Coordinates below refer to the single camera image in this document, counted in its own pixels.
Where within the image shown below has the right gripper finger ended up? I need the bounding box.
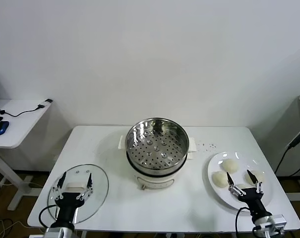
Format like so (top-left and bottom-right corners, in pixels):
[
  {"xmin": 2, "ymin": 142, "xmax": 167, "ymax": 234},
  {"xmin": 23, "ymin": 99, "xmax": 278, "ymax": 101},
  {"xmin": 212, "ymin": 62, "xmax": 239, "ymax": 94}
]
[
  {"xmin": 246, "ymin": 170, "xmax": 263, "ymax": 194},
  {"xmin": 226, "ymin": 172, "xmax": 244, "ymax": 199}
]

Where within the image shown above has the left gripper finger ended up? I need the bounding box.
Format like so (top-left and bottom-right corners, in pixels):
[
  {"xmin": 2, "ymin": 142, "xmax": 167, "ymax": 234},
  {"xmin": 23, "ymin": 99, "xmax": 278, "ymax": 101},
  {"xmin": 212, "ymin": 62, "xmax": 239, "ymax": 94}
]
[
  {"xmin": 51, "ymin": 171, "xmax": 67, "ymax": 202},
  {"xmin": 76, "ymin": 173, "xmax": 94, "ymax": 200}
]

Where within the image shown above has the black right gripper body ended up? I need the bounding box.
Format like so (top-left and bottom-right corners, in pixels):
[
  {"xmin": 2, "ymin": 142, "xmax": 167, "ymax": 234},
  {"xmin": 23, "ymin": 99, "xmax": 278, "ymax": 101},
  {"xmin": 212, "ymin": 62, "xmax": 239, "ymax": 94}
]
[{"xmin": 239, "ymin": 188, "xmax": 272, "ymax": 220}]

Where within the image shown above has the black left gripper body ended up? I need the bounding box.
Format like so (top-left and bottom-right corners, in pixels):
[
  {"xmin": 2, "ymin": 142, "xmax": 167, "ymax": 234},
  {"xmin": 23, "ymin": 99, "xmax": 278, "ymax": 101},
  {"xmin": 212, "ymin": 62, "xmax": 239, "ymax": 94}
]
[{"xmin": 52, "ymin": 192, "xmax": 85, "ymax": 228}]

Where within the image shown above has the steel steamer basket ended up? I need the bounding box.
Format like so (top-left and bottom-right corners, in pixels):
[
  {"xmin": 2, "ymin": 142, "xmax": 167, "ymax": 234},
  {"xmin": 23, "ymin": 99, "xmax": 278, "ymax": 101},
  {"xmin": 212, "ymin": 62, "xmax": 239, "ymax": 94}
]
[{"xmin": 118, "ymin": 117, "xmax": 199, "ymax": 176}]

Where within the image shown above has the glass pot lid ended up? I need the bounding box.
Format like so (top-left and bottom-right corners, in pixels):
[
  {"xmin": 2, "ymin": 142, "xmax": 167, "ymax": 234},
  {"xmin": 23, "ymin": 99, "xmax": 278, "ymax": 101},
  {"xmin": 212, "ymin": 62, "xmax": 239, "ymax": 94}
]
[{"xmin": 47, "ymin": 163, "xmax": 110, "ymax": 224}]

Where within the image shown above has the white oval plate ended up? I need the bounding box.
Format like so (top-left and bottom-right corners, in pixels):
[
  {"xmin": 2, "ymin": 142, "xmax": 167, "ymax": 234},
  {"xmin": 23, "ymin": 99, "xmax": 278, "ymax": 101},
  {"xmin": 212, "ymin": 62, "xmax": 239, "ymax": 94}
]
[{"xmin": 207, "ymin": 151, "xmax": 274, "ymax": 211}]

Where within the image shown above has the white electric cooker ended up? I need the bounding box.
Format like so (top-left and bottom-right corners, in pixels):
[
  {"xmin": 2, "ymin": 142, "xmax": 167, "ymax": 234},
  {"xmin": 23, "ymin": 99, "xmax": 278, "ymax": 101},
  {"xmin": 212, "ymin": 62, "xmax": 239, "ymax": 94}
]
[{"xmin": 126, "ymin": 148, "xmax": 195, "ymax": 191}]

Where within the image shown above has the white side table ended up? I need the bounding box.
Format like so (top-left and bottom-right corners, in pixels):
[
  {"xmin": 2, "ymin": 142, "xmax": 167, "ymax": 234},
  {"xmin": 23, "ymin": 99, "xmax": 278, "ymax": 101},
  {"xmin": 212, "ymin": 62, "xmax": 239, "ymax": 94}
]
[{"xmin": 0, "ymin": 99, "xmax": 54, "ymax": 211}]

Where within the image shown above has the blue computer mouse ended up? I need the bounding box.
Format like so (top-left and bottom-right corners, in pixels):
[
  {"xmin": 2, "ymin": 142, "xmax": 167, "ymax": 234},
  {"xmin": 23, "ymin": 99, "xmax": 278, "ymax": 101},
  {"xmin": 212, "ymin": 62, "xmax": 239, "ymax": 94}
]
[{"xmin": 0, "ymin": 120, "xmax": 10, "ymax": 136}]

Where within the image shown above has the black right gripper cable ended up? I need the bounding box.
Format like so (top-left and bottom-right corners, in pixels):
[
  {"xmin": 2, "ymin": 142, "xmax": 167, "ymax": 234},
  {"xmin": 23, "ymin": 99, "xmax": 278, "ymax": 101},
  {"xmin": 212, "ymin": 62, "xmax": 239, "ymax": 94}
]
[{"xmin": 235, "ymin": 207, "xmax": 252, "ymax": 238}]

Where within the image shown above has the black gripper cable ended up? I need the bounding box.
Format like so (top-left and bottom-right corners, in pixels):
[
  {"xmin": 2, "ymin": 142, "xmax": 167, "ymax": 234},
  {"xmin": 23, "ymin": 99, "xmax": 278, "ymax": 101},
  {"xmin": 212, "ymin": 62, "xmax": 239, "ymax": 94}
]
[
  {"xmin": 235, "ymin": 207, "xmax": 252, "ymax": 238},
  {"xmin": 38, "ymin": 204, "xmax": 60, "ymax": 229}
]

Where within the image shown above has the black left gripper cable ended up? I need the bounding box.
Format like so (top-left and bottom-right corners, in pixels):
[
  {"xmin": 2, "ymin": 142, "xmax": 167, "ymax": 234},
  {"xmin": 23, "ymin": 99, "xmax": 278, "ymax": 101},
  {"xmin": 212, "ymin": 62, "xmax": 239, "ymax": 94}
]
[{"xmin": 38, "ymin": 204, "xmax": 60, "ymax": 229}]

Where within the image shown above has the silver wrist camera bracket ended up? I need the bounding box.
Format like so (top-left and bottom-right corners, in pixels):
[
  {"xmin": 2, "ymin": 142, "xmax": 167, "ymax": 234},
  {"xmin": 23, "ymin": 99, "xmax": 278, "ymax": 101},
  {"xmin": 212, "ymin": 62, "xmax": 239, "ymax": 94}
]
[{"xmin": 266, "ymin": 214, "xmax": 288, "ymax": 236}]

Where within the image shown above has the black power cable with plug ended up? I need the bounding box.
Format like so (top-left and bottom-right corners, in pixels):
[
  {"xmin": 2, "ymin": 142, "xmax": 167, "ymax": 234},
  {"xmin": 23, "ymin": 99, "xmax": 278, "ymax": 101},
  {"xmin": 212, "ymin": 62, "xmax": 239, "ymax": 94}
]
[{"xmin": 273, "ymin": 123, "xmax": 300, "ymax": 177}]

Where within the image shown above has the black cable with adapter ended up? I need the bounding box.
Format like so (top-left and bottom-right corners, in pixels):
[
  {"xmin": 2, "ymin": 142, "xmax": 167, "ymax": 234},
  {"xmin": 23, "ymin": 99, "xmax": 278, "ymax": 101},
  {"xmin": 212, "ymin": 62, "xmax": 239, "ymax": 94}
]
[{"xmin": 0, "ymin": 98, "xmax": 53, "ymax": 117}]

